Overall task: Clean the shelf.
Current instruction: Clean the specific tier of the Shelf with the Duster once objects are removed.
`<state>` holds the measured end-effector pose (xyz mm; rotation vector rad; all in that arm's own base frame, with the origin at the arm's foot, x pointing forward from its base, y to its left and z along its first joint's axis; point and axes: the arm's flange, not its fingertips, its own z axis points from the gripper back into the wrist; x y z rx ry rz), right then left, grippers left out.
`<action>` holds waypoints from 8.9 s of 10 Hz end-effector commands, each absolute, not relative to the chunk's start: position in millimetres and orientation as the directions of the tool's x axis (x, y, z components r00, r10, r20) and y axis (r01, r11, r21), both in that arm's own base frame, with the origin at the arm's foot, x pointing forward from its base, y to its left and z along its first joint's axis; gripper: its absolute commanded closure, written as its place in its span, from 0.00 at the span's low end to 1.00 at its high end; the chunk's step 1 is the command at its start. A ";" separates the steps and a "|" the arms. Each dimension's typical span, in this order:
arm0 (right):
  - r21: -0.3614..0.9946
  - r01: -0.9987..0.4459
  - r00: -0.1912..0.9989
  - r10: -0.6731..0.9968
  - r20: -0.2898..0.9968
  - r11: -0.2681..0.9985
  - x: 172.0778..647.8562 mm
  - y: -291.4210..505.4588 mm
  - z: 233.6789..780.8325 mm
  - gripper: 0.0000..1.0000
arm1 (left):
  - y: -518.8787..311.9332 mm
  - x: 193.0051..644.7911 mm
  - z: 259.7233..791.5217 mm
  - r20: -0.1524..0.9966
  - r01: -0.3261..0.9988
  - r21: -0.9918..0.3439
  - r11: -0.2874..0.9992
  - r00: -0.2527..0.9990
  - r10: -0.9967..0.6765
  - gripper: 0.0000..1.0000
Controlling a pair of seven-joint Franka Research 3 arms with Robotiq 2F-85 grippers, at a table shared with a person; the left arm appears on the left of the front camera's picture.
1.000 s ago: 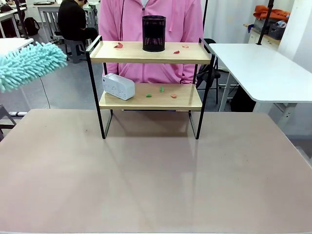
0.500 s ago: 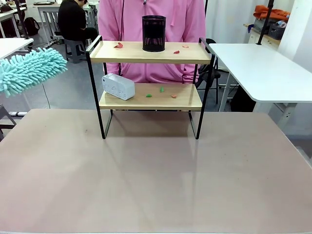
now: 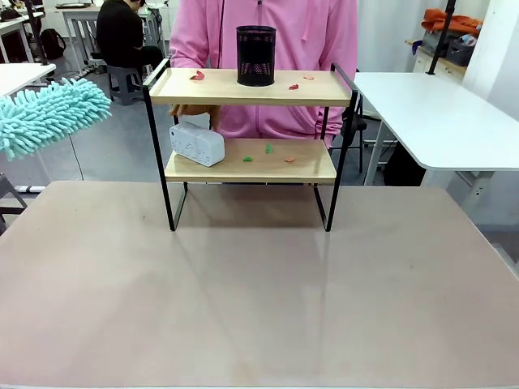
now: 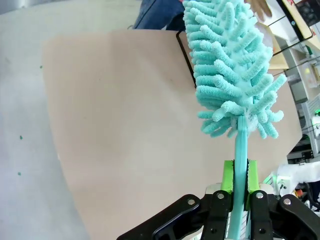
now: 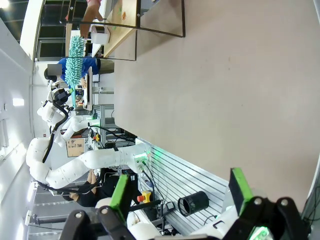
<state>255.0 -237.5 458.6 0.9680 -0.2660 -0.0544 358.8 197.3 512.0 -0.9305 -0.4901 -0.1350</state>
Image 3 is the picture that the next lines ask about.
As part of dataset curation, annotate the person's right hand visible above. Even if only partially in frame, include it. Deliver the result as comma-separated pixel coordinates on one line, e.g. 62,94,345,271
169,104,223,131

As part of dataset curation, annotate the white power strip box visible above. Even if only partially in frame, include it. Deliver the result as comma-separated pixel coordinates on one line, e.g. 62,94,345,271
168,121,226,168

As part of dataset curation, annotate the black mesh pen holder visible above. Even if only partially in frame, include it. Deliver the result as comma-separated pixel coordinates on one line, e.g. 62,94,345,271
235,25,277,88

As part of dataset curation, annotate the teal microfiber duster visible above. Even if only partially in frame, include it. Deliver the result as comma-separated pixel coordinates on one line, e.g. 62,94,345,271
0,77,114,162

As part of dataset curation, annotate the two-tier wooden metal shelf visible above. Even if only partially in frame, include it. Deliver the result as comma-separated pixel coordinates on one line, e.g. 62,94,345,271
142,58,359,233

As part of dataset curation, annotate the grey plastic stool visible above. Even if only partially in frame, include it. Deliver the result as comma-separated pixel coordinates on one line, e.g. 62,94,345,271
106,63,152,106

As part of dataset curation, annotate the person in black clothes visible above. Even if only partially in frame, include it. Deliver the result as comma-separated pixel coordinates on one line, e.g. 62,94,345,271
96,0,164,68

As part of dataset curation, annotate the person in pink hoodie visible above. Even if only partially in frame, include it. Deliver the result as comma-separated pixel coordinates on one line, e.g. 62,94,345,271
169,0,358,147

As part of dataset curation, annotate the white desk with grey legs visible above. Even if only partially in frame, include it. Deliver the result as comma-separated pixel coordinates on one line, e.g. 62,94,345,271
54,2,171,78

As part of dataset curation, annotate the black backpack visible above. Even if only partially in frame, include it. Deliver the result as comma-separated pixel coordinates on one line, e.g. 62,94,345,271
39,28,67,61

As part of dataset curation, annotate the black folding chair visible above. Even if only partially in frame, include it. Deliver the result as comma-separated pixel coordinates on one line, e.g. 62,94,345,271
328,92,368,173

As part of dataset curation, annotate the white wood-topped cabinet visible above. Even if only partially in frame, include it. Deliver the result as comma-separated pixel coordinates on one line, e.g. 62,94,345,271
405,39,467,84

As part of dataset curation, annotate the white table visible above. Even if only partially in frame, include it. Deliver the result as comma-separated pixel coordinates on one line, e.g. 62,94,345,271
353,71,519,216

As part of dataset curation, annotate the black pole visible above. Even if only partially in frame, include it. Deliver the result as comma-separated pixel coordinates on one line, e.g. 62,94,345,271
428,0,457,77

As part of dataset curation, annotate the orange cloth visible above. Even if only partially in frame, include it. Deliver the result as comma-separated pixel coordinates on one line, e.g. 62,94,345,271
420,8,484,36

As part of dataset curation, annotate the dark plastic crate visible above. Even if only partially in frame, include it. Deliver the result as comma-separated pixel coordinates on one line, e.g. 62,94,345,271
445,36,478,67

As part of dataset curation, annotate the thin black floor cable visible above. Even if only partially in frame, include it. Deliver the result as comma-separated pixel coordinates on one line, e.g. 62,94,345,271
69,133,85,182

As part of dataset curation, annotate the grey chair frame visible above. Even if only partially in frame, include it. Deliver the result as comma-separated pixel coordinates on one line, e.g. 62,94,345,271
0,172,28,236

